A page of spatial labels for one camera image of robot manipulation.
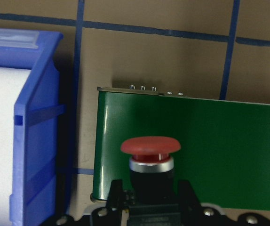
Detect red push button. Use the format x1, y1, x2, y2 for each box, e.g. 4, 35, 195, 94
120, 136, 181, 204

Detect white foam pad left bin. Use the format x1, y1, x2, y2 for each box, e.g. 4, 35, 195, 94
0, 65, 32, 226

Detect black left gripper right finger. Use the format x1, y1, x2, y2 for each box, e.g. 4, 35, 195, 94
174, 179, 202, 210

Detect blue bin left side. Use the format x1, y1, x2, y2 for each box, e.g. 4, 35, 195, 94
0, 29, 65, 226

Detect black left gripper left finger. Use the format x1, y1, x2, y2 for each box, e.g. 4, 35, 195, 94
106, 179, 126, 211

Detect green conveyor belt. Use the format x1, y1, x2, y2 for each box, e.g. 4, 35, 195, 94
92, 88, 270, 210

